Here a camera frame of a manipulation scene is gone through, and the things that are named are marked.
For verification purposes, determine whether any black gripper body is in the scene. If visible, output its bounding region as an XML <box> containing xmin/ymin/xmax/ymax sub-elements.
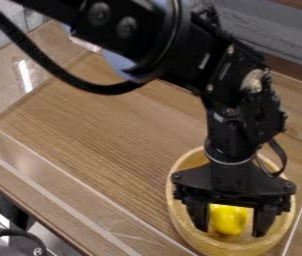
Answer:
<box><xmin>171</xmin><ymin>140</ymin><xmax>296</xmax><ymax>214</ymax></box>

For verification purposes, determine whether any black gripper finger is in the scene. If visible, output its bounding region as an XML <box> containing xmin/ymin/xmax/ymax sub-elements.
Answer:
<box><xmin>252</xmin><ymin>205</ymin><xmax>278</xmax><ymax>238</ymax></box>
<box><xmin>185</xmin><ymin>199</ymin><xmax>209</xmax><ymax>232</ymax></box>

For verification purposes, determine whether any yellow lemon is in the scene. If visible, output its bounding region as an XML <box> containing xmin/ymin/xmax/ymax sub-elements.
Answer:
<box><xmin>209</xmin><ymin>204</ymin><xmax>248</xmax><ymax>236</ymax></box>

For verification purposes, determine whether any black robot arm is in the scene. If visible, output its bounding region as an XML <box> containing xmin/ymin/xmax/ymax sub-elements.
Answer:
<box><xmin>14</xmin><ymin>0</ymin><xmax>296</xmax><ymax>237</ymax></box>

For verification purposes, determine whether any brown wooden bowl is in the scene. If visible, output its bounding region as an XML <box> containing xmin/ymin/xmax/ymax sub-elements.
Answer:
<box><xmin>165</xmin><ymin>147</ymin><xmax>295</xmax><ymax>256</ymax></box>

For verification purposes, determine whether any black metal bracket with screw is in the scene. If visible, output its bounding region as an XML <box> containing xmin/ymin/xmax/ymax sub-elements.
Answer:
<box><xmin>21</xmin><ymin>234</ymin><xmax>57</xmax><ymax>256</ymax></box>

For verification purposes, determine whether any black cable lower left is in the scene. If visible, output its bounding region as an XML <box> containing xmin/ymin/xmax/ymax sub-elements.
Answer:
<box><xmin>0</xmin><ymin>229</ymin><xmax>48</xmax><ymax>256</ymax></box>

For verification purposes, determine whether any clear acrylic tray wall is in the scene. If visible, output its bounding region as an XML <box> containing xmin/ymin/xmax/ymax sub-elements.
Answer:
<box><xmin>0</xmin><ymin>11</ymin><xmax>302</xmax><ymax>256</ymax></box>

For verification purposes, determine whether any clear acrylic corner bracket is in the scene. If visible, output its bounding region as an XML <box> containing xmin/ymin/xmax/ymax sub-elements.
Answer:
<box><xmin>69</xmin><ymin>36</ymin><xmax>101</xmax><ymax>53</ymax></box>

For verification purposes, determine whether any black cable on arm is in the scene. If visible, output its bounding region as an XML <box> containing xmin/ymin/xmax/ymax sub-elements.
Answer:
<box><xmin>0</xmin><ymin>0</ymin><xmax>181</xmax><ymax>96</ymax></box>

